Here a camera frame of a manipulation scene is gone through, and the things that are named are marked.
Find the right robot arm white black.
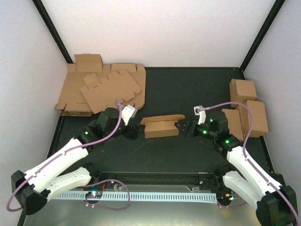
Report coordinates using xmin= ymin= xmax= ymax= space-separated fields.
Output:
xmin=174 ymin=112 xmax=301 ymax=226

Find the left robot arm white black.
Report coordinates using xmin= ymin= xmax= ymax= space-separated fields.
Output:
xmin=6 ymin=105 xmax=142 ymax=215

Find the folded cardboard box small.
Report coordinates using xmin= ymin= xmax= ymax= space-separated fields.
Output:
xmin=222 ymin=109 xmax=245 ymax=141

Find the stack of flat cardboard blanks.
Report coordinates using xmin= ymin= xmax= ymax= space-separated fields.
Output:
xmin=55 ymin=54 xmax=146 ymax=116

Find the right controller board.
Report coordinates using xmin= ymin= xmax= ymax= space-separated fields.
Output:
xmin=216 ymin=192 xmax=235 ymax=202

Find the controller board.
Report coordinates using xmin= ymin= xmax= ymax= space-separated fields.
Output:
xmin=216 ymin=192 xmax=235 ymax=202
xmin=85 ymin=191 xmax=103 ymax=199

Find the left controller board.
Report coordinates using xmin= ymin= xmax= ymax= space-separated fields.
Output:
xmin=85 ymin=191 xmax=103 ymax=199

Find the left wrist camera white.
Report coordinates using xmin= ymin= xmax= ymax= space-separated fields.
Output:
xmin=121 ymin=105 xmax=138 ymax=126

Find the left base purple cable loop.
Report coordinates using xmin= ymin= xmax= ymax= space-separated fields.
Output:
xmin=84 ymin=179 xmax=130 ymax=211

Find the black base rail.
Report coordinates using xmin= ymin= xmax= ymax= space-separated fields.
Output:
xmin=88 ymin=172 xmax=230 ymax=192

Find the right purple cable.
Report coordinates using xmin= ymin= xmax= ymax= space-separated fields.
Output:
xmin=204 ymin=101 xmax=299 ymax=222

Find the white slotted cable duct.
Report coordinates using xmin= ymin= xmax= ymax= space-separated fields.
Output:
xmin=53 ymin=191 xmax=217 ymax=204

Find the left black frame post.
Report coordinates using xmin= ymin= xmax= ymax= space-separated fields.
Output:
xmin=32 ymin=0 xmax=73 ymax=64

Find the black frame post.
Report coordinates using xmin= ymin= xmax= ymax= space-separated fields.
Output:
xmin=239 ymin=0 xmax=286 ymax=72
xmin=32 ymin=0 xmax=73 ymax=64

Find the right black frame post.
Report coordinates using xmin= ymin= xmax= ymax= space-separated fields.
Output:
xmin=239 ymin=0 xmax=286 ymax=72

